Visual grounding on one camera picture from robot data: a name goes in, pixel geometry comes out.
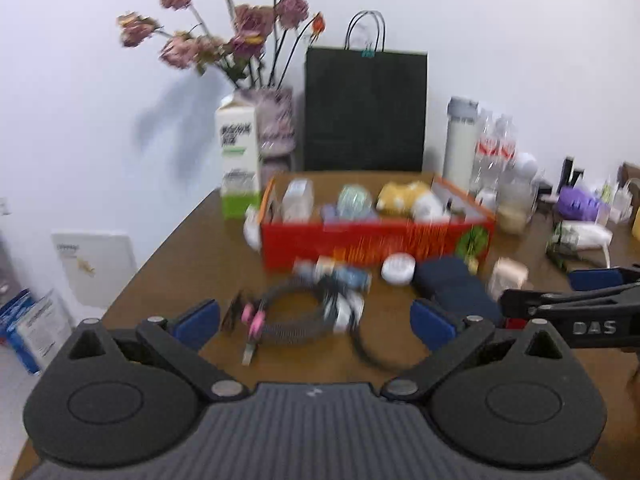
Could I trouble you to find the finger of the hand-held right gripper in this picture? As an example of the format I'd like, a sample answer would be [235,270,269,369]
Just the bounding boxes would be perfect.
[569,266,640,292]
[500,284,640,318]

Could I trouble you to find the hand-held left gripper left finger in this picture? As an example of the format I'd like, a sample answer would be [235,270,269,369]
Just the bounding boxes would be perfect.
[65,299,251,403]

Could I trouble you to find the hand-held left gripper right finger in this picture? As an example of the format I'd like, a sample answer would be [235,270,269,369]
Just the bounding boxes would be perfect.
[381,298,571,403]

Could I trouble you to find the red cardboard box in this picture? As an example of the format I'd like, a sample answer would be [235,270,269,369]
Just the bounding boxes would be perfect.
[259,172,497,272]

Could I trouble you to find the beige small box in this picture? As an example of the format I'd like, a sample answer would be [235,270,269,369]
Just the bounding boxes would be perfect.
[487,257,530,301]

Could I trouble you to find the navy pouch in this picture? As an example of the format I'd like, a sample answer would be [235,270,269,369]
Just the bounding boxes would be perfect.
[412,256,503,323]

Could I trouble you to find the wooden desk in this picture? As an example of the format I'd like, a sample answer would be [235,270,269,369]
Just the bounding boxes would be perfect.
[10,170,640,480]

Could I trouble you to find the white round tin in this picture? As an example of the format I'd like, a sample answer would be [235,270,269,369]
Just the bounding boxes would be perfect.
[381,254,417,286]

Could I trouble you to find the purple soft object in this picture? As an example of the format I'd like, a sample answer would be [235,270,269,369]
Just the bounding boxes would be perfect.
[557,186,601,222]

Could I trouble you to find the white adapter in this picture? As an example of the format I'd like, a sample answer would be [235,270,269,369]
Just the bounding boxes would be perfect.
[325,292,366,333]

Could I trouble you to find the clear jar beige contents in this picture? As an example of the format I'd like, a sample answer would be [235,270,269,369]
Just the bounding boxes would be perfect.
[500,180,538,233]

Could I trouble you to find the white round object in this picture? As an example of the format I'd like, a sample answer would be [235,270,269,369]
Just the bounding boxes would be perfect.
[243,207,263,251]

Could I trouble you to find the blue white small packets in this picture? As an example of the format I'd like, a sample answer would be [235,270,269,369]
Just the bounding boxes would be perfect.
[295,257,373,293]

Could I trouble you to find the brown cardboard box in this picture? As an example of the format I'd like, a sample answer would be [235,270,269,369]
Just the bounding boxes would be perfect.
[619,162,640,196]

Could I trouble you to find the white plush toy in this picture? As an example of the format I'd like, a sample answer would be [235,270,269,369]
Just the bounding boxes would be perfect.
[412,194,451,223]

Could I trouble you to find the white board with sticker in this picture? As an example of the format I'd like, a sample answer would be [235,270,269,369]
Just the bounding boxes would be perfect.
[50,230,138,311]

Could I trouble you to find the yellow plush toy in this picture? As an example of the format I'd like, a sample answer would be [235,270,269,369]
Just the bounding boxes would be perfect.
[376,181,433,213]

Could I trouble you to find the clear water bottle red label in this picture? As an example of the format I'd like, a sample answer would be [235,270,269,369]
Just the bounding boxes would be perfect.
[495,115,518,181]
[472,110,501,196]

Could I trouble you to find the clear plastic box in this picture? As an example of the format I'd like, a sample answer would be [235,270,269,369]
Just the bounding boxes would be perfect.
[281,179,316,223]

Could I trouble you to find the white green milk carton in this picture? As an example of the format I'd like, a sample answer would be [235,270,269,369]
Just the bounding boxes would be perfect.
[215,94,263,220]

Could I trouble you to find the blue white boxes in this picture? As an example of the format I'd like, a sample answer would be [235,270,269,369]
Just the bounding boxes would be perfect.
[0,287,73,376]

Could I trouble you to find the white thermos grey lid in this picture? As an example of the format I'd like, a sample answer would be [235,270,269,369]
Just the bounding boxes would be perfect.
[442,96,480,192]

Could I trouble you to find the purple patterned vase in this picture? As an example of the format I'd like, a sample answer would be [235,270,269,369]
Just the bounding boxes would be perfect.
[234,87,296,171]

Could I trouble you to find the black paper bag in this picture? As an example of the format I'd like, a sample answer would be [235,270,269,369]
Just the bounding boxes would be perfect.
[302,10,429,173]

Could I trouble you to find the dried pink flower bouquet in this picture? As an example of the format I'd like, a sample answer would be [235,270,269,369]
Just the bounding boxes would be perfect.
[116,0,326,92]

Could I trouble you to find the pink handled tool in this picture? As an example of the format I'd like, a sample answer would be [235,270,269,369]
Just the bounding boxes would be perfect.
[240,295,268,366]

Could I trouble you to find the black cable loop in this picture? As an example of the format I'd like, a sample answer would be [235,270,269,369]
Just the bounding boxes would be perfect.
[347,325,431,373]

